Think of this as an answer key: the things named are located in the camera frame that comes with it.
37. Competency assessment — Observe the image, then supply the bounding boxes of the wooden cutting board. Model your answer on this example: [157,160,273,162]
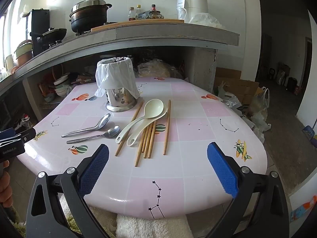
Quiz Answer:
[91,18,186,32]

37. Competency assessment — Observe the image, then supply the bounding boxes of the brown pot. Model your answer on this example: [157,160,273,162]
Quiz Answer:
[15,51,34,66]

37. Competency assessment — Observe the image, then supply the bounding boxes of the steel utensil holder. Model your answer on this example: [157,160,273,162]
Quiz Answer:
[106,87,138,112]

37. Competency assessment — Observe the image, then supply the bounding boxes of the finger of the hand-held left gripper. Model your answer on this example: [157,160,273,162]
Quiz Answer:
[0,128,36,147]
[0,127,16,139]

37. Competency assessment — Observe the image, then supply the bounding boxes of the thin white liner bag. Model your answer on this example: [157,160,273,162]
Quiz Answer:
[95,57,140,99]

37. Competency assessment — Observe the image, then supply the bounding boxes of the black wok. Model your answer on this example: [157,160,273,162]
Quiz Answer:
[30,28,67,42]

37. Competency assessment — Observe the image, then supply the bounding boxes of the cream enamel pot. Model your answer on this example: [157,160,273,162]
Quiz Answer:
[14,41,33,55]

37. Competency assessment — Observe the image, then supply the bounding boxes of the wooden chopstick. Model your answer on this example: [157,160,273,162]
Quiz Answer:
[163,100,172,155]
[144,122,154,159]
[134,125,149,167]
[148,121,157,159]
[141,125,151,153]
[115,101,144,157]

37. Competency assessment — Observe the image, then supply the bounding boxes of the crumpled white plastic bag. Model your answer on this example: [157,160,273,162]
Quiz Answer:
[188,12,224,29]

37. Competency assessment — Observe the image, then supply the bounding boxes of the white kitchen appliance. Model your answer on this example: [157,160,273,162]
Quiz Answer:
[176,0,209,21]

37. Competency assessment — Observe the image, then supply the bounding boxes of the person's left hand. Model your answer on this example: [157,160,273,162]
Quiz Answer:
[0,160,12,207]

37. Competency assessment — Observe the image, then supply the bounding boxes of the black cooking pot with lid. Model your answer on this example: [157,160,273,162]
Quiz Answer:
[69,0,112,33]

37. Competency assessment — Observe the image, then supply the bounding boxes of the stack of white bowls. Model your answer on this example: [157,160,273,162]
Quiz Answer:
[53,73,73,98]

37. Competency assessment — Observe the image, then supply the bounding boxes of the cardboard box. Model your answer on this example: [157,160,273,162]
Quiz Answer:
[213,67,260,105]

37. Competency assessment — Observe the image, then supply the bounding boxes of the plastic bag yellow contents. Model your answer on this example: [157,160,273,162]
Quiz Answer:
[137,59,185,78]

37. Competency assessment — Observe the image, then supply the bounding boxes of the black box appliance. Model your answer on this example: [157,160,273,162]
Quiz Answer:
[27,9,50,56]

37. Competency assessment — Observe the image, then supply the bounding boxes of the white fluffy cloth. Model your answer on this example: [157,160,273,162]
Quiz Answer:
[116,213,194,238]

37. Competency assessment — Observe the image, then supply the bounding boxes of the glass jar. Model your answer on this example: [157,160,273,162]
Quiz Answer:
[146,10,164,20]

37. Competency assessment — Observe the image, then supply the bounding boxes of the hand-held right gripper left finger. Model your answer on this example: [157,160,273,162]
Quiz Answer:
[26,143,110,238]

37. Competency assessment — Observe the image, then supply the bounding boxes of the black bag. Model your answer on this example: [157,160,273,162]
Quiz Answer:
[287,77,299,95]

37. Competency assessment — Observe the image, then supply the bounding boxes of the blue dustpan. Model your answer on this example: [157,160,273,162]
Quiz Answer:
[302,125,316,140]

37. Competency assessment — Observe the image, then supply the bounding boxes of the crumpled clear plastic bag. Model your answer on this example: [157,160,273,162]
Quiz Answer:
[218,81,242,109]

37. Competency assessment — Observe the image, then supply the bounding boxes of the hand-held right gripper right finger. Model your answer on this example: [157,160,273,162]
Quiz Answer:
[205,142,290,238]

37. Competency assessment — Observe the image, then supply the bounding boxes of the cream mug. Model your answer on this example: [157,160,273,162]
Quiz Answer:
[4,55,14,71]

